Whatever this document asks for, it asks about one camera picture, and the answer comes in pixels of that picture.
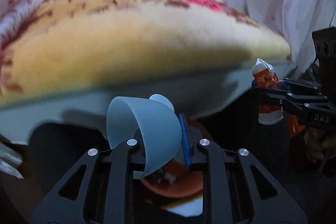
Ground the yellow floral plush blanket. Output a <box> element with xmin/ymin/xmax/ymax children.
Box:
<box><xmin>1</xmin><ymin>0</ymin><xmax>290</xmax><ymax>106</ymax></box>

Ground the black camera box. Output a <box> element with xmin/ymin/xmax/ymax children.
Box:
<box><xmin>312</xmin><ymin>26</ymin><xmax>335</xmax><ymax>89</ymax></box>

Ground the orange white snack wrapper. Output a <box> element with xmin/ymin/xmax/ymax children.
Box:
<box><xmin>252</xmin><ymin>58</ymin><xmax>283</xmax><ymax>125</ymax></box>

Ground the white bed frame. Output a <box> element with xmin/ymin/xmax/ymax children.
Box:
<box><xmin>0</xmin><ymin>59</ymin><xmax>297</xmax><ymax>146</ymax></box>

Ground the light blue bent plastic bowl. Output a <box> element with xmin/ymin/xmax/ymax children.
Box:
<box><xmin>106</xmin><ymin>94</ymin><xmax>184</xmax><ymax>179</ymax></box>

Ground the yellow white mat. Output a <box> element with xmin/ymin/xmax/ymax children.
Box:
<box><xmin>145</xmin><ymin>193</ymin><xmax>203</xmax><ymax>217</ymax></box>

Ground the orange plastic trash bin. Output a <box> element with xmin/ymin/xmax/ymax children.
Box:
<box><xmin>141</xmin><ymin>159</ymin><xmax>203</xmax><ymax>198</ymax></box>

